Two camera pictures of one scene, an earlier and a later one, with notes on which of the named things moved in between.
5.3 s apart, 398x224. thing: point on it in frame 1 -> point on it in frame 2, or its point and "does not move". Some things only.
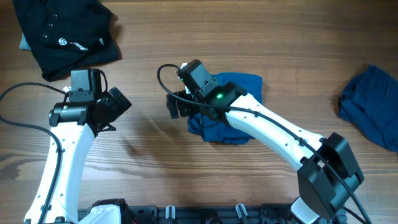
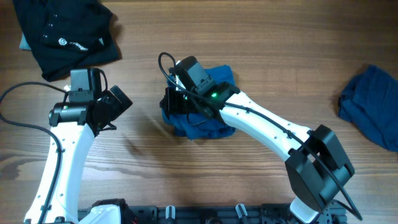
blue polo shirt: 224,132 -> 194,126
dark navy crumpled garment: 369,101 does not move
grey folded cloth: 23,43 does not move
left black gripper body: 112,108 does not move
